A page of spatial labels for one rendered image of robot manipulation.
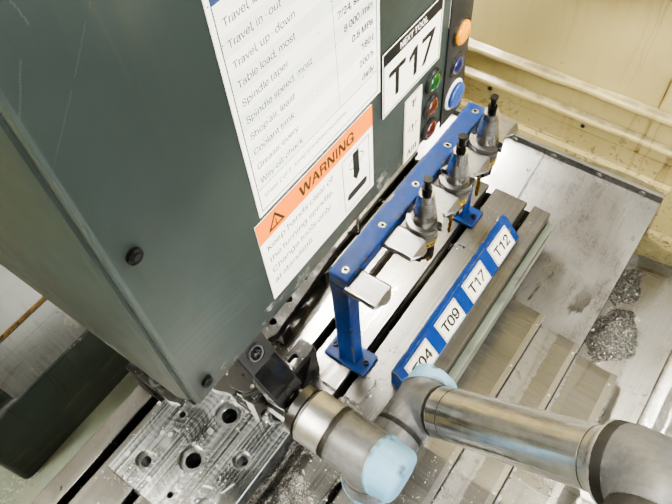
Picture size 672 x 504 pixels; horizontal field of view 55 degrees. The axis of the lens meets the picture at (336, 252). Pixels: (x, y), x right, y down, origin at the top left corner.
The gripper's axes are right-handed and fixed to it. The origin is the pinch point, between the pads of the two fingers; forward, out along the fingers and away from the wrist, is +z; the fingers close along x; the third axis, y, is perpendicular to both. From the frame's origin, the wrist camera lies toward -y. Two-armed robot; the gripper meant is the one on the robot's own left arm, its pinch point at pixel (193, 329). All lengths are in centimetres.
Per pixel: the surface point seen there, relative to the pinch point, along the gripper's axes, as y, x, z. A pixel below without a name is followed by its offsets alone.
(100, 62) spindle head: -62, -7, -21
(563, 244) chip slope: 53, 82, -32
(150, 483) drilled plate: 31.7, -18.6, 3.4
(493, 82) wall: 29, 99, 1
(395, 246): 9.0, 33.0, -12.9
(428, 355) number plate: 37, 31, -23
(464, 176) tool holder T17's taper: 6, 50, -16
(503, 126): 9, 67, -15
